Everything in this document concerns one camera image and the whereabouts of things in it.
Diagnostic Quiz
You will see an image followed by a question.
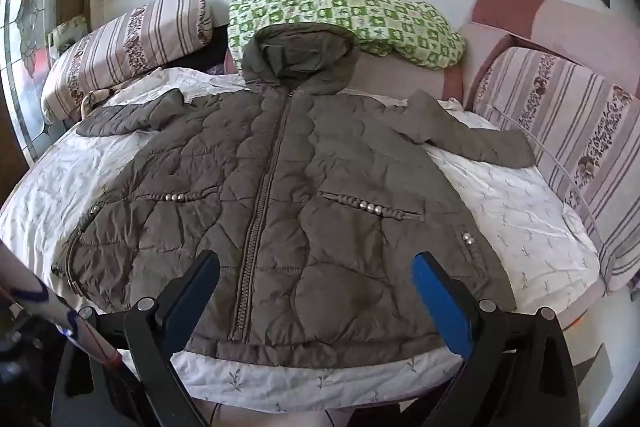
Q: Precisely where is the brown quilted hooded jacket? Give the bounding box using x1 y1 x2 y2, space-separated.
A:
51 23 537 354

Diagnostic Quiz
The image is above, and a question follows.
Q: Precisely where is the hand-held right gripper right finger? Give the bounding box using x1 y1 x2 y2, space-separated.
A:
411 251 559 427

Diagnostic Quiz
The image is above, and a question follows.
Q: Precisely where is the white leaf-print bedsheet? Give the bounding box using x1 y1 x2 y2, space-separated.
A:
0 67 601 413

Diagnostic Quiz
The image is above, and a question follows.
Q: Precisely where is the pink padded headboard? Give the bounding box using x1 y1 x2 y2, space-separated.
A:
222 0 640 118

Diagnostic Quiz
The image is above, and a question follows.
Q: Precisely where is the stained glass window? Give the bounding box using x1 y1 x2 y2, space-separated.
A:
2 0 71 162

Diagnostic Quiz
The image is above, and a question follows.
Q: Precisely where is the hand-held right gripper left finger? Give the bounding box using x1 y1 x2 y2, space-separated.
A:
79 250 222 427

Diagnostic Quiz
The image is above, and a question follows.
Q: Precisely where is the green checkered pillow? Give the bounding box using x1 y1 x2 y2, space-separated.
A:
228 0 467 71

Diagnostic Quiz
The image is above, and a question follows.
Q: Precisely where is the small brown cloth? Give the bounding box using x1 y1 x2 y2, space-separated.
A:
80 88 111 118

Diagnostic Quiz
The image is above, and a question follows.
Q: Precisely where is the striped floral pillow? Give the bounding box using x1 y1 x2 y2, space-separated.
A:
41 0 214 124
470 47 640 295

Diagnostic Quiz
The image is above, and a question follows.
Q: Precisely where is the small floral box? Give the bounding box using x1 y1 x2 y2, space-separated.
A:
47 14 91 52

